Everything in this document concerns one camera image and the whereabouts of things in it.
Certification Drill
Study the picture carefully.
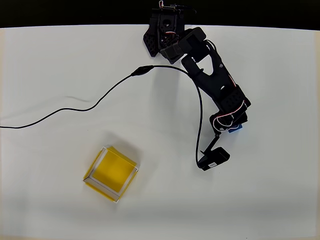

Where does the black webcam on bracket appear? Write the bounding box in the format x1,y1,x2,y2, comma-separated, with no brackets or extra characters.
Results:
197,133,231,172

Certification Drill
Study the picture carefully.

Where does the yellow square tray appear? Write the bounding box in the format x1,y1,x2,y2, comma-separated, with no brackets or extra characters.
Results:
82,145,139,205

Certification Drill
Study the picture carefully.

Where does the blue rectangular block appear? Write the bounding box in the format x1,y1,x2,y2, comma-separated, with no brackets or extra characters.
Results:
228,124,244,134

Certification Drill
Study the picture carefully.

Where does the black webcam cable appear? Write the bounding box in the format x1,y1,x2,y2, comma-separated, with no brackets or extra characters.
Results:
0,64,204,169

